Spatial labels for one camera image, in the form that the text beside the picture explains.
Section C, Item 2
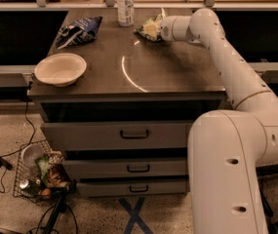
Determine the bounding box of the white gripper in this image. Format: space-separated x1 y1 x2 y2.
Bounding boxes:
143 16 192 42

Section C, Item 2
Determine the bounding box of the green jalapeno chip bag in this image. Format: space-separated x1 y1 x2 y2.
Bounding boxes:
135 9 167 42

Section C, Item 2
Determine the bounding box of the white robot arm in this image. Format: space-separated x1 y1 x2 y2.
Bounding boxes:
157 8 278 234

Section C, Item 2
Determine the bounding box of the blue chip bag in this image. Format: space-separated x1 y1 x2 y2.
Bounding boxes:
56 17 102 49

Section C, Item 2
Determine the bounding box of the white paper bowl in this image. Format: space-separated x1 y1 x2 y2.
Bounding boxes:
34 53 87 87

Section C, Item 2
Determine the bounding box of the snack bag in basket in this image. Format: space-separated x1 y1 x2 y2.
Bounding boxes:
35 151 70 188

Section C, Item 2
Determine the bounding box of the white plastic bottle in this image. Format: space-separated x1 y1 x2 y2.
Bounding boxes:
117 0 135 26

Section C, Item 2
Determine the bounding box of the grey drawer cabinet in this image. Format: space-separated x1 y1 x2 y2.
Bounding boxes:
27 7 227 199

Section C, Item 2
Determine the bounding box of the top grey drawer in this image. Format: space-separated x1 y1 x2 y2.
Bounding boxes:
42 121 192 151

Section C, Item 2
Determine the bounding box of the grey drawer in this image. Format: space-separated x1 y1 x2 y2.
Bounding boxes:
42 121 192 151
77 177 189 198
62 157 188 179

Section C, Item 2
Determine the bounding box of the middle grey drawer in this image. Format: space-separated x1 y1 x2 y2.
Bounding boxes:
62 157 188 179

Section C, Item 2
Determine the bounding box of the bottom grey drawer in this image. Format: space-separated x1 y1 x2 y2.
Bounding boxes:
77 177 189 198

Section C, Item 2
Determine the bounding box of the blue tape cross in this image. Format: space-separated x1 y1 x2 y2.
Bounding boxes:
119 197 154 234

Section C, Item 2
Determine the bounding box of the black tripod leg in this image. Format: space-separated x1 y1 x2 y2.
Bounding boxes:
25 185 79 234

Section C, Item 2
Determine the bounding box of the black wheeled stand base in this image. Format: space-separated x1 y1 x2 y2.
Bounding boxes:
255 159 278 234

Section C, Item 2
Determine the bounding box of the black power cable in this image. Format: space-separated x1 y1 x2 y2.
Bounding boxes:
0 81 37 209

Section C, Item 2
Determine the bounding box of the wire basket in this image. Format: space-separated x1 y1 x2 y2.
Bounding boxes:
13 140 76 203

